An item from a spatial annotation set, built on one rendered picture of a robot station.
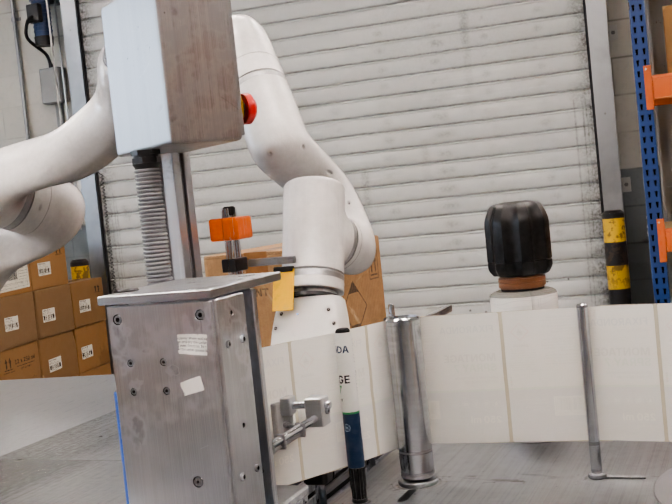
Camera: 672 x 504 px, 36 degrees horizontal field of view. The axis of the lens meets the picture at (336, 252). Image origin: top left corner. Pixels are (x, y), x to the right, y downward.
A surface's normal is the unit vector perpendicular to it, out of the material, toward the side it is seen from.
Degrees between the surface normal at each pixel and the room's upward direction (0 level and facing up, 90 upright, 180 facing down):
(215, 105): 90
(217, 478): 90
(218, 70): 90
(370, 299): 90
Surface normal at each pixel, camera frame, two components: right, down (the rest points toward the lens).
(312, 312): -0.33, -0.32
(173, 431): -0.37, 0.09
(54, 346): 0.96, -0.11
